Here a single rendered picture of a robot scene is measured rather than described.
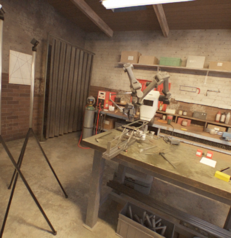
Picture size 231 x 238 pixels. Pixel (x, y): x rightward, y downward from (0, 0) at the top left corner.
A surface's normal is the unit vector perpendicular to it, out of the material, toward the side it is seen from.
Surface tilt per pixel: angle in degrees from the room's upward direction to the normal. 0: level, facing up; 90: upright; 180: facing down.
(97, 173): 90
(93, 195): 90
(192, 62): 88
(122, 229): 90
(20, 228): 0
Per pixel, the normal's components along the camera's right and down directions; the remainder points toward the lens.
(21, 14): 0.88, 0.21
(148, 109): -0.36, 0.11
